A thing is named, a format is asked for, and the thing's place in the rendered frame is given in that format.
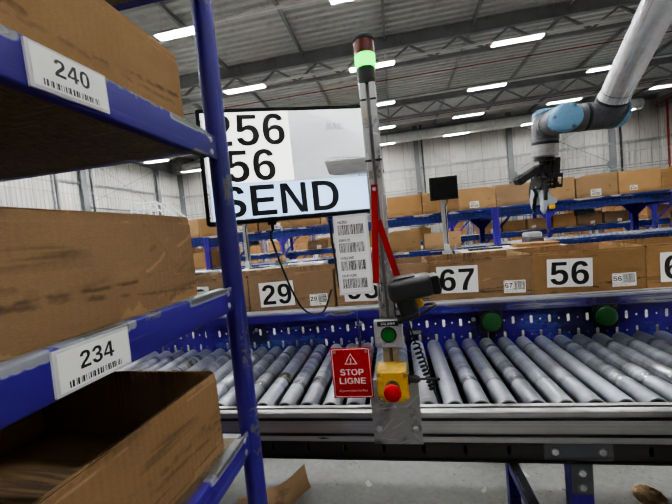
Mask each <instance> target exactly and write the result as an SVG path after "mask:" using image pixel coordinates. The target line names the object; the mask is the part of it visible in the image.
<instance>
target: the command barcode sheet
mask: <svg viewBox="0 0 672 504"><path fill-rule="evenodd" d="M368 222H372V221H371V216H367V213H359V214H350V215H340V216H333V226H334V237H335V247H336V257H337V268H338V278H339V288H340V295H352V294H367V293H374V284H373V273H372V262H371V252H370V241H369V230H368Z"/></svg>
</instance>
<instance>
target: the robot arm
mask: <svg viewBox="0 0 672 504"><path fill-rule="evenodd" d="M671 21H672V0H641V2H640V4H639V6H638V8H637V11H636V13H635V15H634V17H633V20H632V22H631V24H630V26H629V28H628V31H627V33H626V35H625V37H624V40H623V42H622V44H621V46H620V48H619V51H618V53H617V55H616V57H615V60H614V62H613V64H612V66H611V68H610V71H609V73H608V75H607V77H606V80H605V82H604V84H603V86H602V89H601V91H600V92H599V93H598V95H597V97H596V100H595V102H589V103H581V104H576V103H563V104H560V105H558V106H556V107H552V108H545V109H541V110H539V111H536V112H535V113H534V114H533V116H532V121H531V122H532V140H531V157H532V158H534V162H539V164H536V165H534V166H533V167H531V168H530V169H528V170H527V171H525V172H524V173H522V174H521V175H518V176H517V177H515V179H513V182H514V184H515V185H522V184H524V183H526V182H527V181H528V180H529V179H531V182H530V186H529V200H530V205H531V209H532V211H533V213H534V214H535V213H536V205H539V204H540V210H541V212H542V213H543V214H545V213H546V210H547V206H549V205H552V204H555V203H556V202H557V198H556V197H554V196H552V195H551V191H550V190H549V188H556V187H562V186H563V173H560V162H561V157H556V156H557V155H559V136H560V134H562V133H572V132H582V131H591V130H602V129H606V130H609V129H613V128H618V127H621V126H623V125H624V124H625V123H626V122H627V121H628V119H629V118H630V116H631V112H632V102H631V101H630V100H631V96H632V95H633V93H634V91H635V89H636V87H637V85H638V83H639V81H640V80H641V78H642V76H643V74H644V72H645V70H646V68H647V66H648V64H649V63H650V61H651V59H652V57H653V55H654V53H655V51H656V49H657V47H658V46H659V44H660V42H661V40H662V38H663V36H664V34H665V32H666V31H667V29H668V27H669V25H670V23H671ZM558 177H561V184H559V182H558Z"/></svg>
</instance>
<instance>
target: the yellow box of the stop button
mask: <svg viewBox="0 0 672 504"><path fill-rule="evenodd" d="M376 379H377V389H378V399H379V401H380V402H389V401H387V400H386V399H385V397H384V394H383V391H384V389H385V387H386V386H387V385H390V384H394V385H397V386H398V387H399V388H400V389H401V392H402V396H401V398H400V400H399V401H397V402H407V401H409V385H410V384H411V383H419V382H420V380H440V378H420V376H418V375H410V374H407V363H406V362H405V361H389V362H378V363H377V369H376Z"/></svg>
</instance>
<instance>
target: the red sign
mask: <svg viewBox="0 0 672 504"><path fill-rule="evenodd" d="M330 357H331V367H332V377H333V387H334V397H335V398H374V389H373V387H377V379H373V378H372V367H371V357H370V347H347V348H330Z"/></svg>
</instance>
